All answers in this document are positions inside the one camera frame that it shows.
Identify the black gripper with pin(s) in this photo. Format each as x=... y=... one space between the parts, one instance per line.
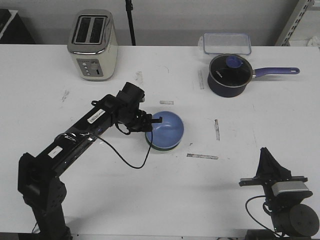
x=268 y=164
x=142 y=122

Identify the blue bowl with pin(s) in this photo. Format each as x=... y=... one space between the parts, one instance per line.
x=169 y=132

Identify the clear plastic food container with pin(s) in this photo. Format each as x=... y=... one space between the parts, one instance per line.
x=215 y=43

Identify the black tripod pole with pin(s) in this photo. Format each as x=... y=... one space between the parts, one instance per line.
x=129 y=9

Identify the cream and chrome toaster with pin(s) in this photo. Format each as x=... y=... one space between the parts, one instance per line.
x=93 y=44

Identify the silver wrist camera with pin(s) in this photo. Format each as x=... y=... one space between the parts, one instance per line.
x=285 y=187

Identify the green bowl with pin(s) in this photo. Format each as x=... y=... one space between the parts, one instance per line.
x=162 y=149

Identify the blue saucepan with handle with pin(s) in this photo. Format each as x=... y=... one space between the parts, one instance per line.
x=229 y=92

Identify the grey metal shelf upright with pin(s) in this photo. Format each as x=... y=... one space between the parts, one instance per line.
x=293 y=21

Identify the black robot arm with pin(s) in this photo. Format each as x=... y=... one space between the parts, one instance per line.
x=39 y=176
x=299 y=222

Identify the glass pot lid blue knob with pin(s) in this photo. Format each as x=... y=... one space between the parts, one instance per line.
x=230 y=70

